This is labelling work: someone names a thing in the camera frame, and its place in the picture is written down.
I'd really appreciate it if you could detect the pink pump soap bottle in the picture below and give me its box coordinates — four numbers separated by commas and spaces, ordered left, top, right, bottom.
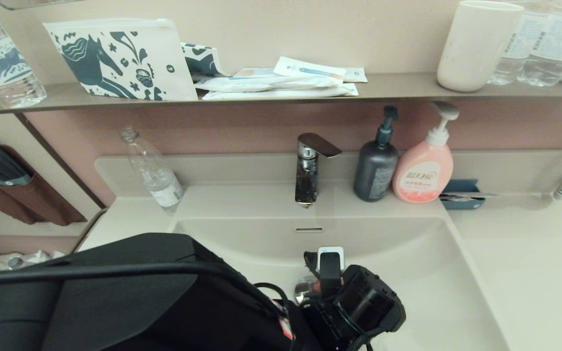
392, 101, 460, 204

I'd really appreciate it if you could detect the white sachet blue stripe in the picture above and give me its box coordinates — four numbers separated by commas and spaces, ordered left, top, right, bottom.
274, 57, 347, 88

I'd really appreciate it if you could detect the clear water bottle white label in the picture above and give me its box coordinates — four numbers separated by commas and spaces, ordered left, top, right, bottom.
517, 0, 562, 87
488, 0, 553, 86

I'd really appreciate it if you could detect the chrome sink faucet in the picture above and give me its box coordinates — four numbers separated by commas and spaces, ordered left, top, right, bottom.
295, 133, 343, 209

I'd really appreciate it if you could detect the water bottle blue deer label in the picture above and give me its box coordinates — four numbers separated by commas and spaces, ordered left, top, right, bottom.
0, 0, 47, 108

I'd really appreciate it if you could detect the shrink-wrapped water bottle pack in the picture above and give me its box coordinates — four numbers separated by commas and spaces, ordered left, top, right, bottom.
0, 250, 67, 273

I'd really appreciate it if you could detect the empty clear plastic bottle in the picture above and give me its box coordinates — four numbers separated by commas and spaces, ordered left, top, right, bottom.
119, 126, 185, 214

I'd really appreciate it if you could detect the chrome drain stopper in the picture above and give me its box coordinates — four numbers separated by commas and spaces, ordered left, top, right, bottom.
294, 275, 319, 304

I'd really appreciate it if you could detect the white wipes pack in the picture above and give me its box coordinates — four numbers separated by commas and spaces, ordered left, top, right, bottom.
194, 75, 345, 93

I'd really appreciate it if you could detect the dark grey pump bottle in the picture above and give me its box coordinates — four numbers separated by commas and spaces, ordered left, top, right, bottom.
353, 106, 400, 202

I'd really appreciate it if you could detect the blue plastic box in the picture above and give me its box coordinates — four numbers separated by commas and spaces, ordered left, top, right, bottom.
440, 179, 485, 210

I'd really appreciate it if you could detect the grey wall shelf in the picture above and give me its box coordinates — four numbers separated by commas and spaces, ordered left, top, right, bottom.
0, 73, 562, 116

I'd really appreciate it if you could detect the white sachet peach print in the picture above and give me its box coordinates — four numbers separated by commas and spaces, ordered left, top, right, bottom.
235, 68, 281, 79

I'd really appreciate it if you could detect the small white sachet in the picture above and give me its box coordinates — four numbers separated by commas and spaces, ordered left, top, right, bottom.
343, 67, 368, 83

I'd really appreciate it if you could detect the thin white stick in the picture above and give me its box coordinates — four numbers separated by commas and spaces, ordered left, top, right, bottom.
441, 192, 500, 201

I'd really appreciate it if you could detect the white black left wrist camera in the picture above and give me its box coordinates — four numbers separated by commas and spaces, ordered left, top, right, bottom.
317, 246, 345, 286

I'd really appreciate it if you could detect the white plastic cup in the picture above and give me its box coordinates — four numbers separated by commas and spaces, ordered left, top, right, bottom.
437, 0, 525, 93

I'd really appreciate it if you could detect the wall mirror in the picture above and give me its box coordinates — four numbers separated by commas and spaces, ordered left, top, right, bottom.
0, 0, 101, 10

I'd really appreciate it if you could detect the brown hair dryer holder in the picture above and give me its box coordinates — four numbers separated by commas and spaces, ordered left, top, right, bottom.
0, 145, 88, 226

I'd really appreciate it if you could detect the folded blue print pouch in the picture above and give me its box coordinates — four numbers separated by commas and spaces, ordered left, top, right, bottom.
181, 42, 229, 80

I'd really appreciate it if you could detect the white sink basin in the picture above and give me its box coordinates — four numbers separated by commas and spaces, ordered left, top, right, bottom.
169, 214, 513, 351

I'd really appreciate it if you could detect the white pouch blue horse print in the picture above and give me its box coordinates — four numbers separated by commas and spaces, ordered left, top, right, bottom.
42, 18, 199, 101

